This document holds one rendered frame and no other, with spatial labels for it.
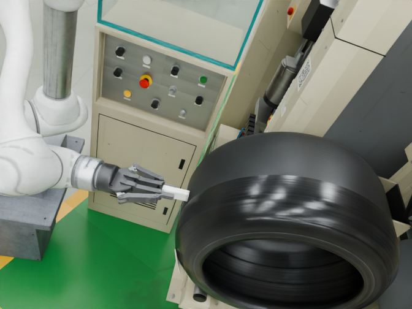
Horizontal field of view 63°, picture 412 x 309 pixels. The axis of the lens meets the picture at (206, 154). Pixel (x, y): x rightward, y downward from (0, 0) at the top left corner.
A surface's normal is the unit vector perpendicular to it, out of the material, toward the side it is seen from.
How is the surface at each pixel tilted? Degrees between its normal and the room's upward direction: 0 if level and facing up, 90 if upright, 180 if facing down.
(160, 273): 0
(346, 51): 90
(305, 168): 14
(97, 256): 0
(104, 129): 90
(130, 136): 90
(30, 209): 0
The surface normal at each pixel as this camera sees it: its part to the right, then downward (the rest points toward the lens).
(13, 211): 0.27, -0.65
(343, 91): -0.17, 0.69
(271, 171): -0.21, -0.72
